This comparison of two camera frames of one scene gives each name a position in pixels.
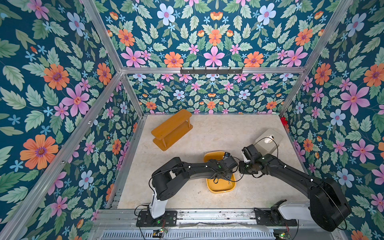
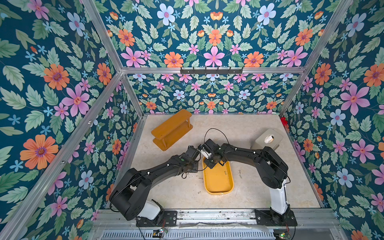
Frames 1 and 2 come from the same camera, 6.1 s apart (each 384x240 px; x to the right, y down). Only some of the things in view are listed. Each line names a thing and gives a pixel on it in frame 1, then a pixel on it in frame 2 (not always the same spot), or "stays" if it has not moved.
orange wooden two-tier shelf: x=170 y=131 stays
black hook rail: x=211 y=71 stays
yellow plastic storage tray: x=219 y=184 stays
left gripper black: x=229 y=174 → x=195 y=166
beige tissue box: x=268 y=142 stays
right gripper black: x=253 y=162 → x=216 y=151
